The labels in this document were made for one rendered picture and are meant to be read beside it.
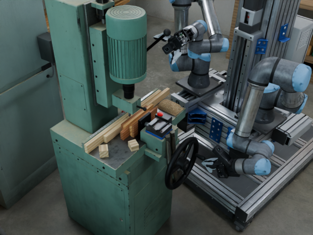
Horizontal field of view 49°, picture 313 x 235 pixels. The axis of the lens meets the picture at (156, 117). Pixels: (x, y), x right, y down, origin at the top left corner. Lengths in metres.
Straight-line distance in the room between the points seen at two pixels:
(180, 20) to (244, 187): 1.22
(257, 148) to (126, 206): 0.75
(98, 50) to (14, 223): 1.48
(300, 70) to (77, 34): 0.98
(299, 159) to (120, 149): 1.57
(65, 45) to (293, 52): 1.38
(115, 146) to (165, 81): 2.27
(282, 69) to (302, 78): 0.09
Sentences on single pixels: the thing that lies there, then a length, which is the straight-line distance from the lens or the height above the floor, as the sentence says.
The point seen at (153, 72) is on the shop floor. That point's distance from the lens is 4.04.
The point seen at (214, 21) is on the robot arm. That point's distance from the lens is 1.98.
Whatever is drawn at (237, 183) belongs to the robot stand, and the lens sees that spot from 2.52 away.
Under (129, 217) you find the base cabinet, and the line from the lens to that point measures 1.96.
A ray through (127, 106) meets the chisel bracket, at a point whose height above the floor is 1.04.
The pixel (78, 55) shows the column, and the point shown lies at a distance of 1.68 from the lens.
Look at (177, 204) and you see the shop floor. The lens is 2.60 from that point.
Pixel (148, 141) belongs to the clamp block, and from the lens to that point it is 1.69.
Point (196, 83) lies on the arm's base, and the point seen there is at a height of 0.85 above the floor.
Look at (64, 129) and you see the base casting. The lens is 1.99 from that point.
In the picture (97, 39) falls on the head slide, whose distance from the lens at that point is 1.60.
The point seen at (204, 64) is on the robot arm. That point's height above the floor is 0.99.
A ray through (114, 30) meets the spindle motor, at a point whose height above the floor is 1.46.
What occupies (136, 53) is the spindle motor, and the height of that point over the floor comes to 1.35.
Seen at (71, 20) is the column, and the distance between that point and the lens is 1.62.
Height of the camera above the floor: 2.04
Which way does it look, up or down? 38 degrees down
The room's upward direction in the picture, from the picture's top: 2 degrees clockwise
